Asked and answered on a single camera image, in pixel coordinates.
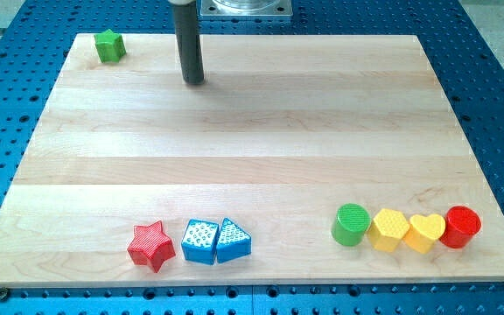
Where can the red cylinder block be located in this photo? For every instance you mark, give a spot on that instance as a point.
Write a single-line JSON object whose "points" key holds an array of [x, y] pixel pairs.
{"points": [[461, 225]]}

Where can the yellow heart block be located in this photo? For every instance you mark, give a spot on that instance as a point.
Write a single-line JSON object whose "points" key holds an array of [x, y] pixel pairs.
{"points": [[424, 231]]}

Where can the blue triangle block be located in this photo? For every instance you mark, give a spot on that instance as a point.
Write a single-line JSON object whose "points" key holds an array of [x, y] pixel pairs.
{"points": [[233, 242]]}

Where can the white rod collar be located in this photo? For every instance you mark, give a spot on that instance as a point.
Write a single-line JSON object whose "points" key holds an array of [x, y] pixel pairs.
{"points": [[181, 2]]}

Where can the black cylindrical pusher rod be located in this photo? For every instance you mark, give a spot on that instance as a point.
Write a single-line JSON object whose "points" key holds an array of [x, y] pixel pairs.
{"points": [[186, 26]]}

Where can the blue cube block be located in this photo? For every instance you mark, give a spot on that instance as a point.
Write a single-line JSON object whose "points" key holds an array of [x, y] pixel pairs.
{"points": [[199, 241]]}

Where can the silver robot mounting plate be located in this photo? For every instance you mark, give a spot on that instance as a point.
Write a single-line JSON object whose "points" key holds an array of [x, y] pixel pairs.
{"points": [[245, 9]]}

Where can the red star block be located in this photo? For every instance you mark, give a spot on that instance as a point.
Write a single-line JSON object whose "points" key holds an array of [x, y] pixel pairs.
{"points": [[151, 246]]}

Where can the wooden board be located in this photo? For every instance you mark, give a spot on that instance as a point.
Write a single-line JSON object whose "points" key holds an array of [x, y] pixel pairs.
{"points": [[284, 131]]}

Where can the yellow hexagon block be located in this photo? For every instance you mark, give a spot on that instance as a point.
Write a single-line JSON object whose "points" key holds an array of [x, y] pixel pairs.
{"points": [[387, 230]]}

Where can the green cylinder block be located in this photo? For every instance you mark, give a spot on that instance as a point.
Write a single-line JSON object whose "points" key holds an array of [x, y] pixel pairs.
{"points": [[350, 224]]}

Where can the green star block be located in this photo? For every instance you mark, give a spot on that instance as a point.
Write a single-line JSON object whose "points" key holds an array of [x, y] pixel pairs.
{"points": [[109, 46]]}

